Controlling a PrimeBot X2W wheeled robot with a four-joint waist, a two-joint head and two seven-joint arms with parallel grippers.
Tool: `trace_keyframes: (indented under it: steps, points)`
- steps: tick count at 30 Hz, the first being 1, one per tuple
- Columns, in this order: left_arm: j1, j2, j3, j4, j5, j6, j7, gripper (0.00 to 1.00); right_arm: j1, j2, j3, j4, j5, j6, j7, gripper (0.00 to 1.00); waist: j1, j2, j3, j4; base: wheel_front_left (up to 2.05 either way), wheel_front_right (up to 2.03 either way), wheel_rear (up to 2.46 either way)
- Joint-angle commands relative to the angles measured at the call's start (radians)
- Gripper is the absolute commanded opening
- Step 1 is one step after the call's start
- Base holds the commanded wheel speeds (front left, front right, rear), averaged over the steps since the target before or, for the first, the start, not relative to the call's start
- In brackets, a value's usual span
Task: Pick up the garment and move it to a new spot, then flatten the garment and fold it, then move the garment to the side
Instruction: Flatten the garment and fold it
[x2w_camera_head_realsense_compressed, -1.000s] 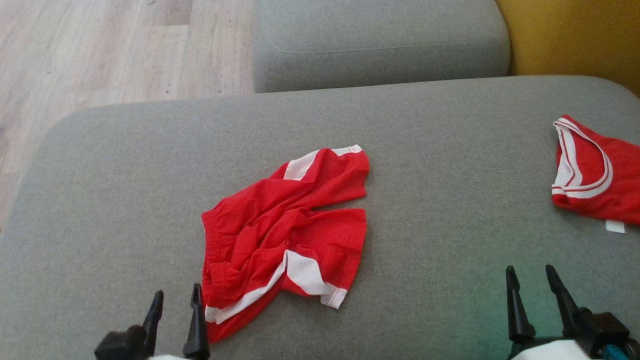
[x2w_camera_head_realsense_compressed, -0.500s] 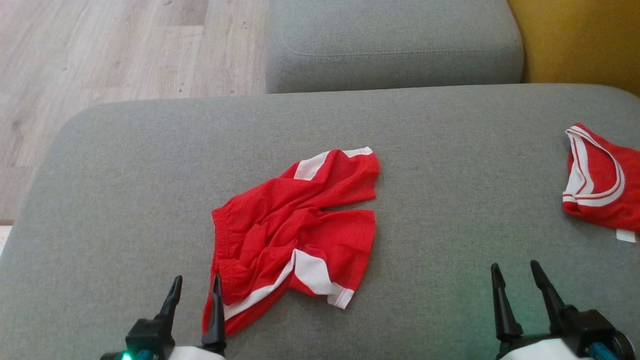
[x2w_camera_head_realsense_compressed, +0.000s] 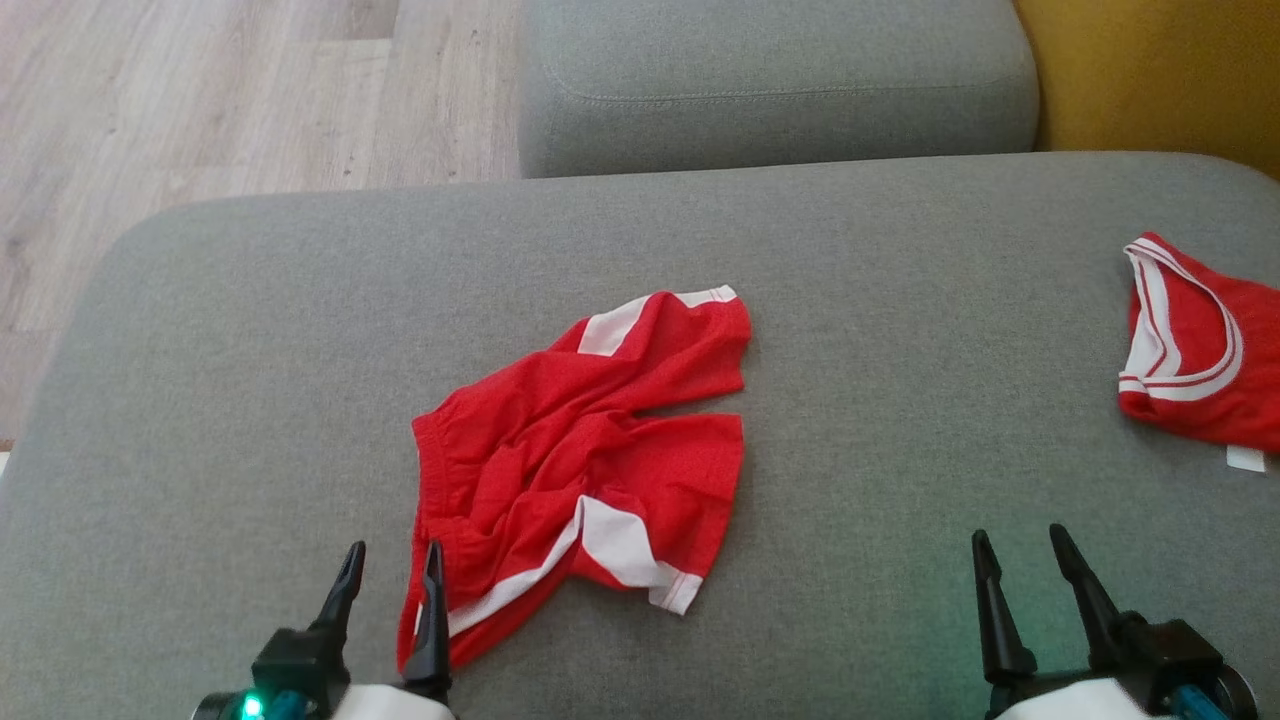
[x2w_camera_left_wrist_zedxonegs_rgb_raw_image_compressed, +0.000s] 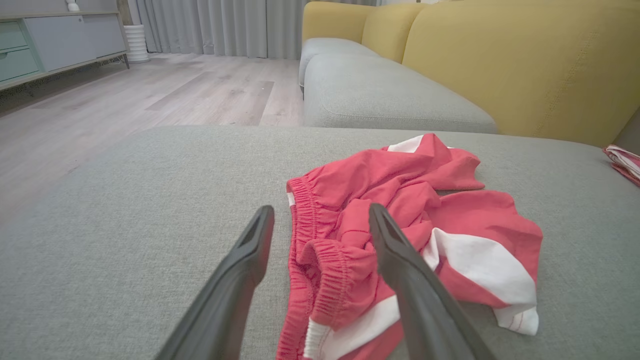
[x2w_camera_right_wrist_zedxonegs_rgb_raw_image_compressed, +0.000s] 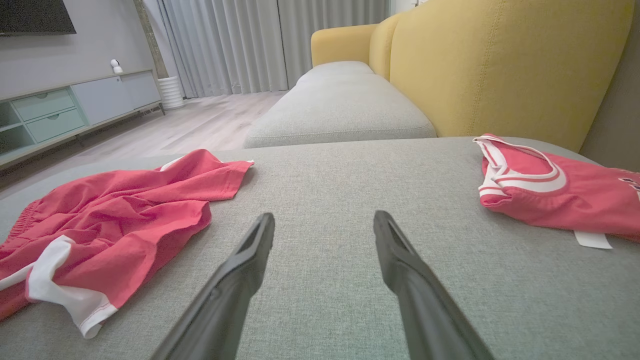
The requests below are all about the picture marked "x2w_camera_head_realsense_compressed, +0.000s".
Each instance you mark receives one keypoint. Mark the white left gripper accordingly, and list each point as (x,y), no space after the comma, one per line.
(300,670)

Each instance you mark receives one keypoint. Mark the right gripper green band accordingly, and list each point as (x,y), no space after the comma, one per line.
(1150,670)

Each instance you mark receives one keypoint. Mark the red shirt with white sleeves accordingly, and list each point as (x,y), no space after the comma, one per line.
(1220,390)

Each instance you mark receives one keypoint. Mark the red shorts with white panels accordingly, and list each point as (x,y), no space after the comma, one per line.
(560,450)

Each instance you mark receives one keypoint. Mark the yellow sofa backrest cushion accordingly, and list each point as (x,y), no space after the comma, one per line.
(1170,70)

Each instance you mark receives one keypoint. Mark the large grey sofa seat cushion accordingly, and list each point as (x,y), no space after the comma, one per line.
(880,400)

